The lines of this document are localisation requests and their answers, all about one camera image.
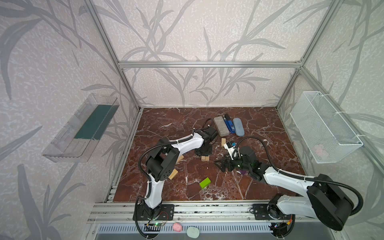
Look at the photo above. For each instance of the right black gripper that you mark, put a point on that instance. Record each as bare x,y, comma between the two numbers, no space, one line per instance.
229,163

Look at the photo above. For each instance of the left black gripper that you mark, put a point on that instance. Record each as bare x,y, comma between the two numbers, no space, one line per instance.
204,148

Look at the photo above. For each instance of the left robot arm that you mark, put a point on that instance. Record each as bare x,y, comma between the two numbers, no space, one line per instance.
158,162

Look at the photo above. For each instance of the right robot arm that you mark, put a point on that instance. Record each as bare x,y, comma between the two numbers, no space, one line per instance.
316,198

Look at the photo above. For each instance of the ribbed wood block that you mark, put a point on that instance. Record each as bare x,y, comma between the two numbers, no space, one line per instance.
223,142

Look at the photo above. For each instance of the green block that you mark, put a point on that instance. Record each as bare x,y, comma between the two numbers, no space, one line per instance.
204,183

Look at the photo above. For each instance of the grey glasses case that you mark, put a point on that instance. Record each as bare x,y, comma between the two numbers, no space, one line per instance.
221,126

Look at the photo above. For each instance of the light blue glasses case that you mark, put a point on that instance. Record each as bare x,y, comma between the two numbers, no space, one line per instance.
239,129

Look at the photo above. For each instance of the pale green putty blob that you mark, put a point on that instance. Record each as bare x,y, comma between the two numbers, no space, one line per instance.
193,232

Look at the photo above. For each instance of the pink putty blob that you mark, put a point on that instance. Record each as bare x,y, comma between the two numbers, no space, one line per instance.
177,227

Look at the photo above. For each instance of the pink object in basket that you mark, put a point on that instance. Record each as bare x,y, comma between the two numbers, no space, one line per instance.
321,152

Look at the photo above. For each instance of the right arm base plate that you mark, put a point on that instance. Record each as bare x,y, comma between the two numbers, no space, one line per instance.
268,212

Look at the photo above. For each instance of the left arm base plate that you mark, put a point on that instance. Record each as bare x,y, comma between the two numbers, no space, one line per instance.
163,212

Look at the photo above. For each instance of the white wire basket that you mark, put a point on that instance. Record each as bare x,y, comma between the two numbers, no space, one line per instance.
320,123

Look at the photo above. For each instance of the aluminium mounting rail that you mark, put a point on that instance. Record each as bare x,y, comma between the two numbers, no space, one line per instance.
185,212

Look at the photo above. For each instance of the clear plastic wall tray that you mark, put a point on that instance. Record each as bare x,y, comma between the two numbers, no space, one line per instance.
78,139

